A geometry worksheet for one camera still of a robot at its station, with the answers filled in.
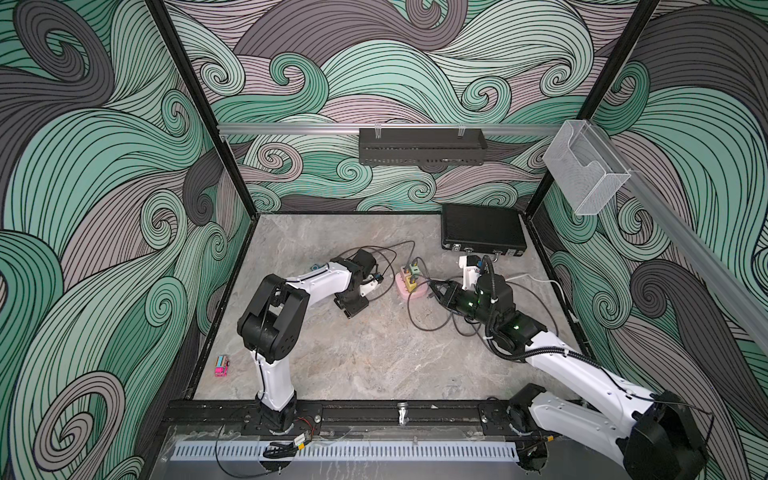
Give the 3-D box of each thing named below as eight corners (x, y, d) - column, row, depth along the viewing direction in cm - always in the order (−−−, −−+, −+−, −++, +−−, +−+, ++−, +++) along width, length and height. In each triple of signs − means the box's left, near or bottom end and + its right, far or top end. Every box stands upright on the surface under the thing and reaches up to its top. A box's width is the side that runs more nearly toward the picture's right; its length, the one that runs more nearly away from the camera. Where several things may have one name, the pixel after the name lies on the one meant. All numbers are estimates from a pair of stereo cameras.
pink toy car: (215, 376, 82) (209, 372, 79) (221, 359, 85) (215, 355, 82) (226, 376, 82) (221, 372, 79) (232, 359, 85) (227, 355, 82)
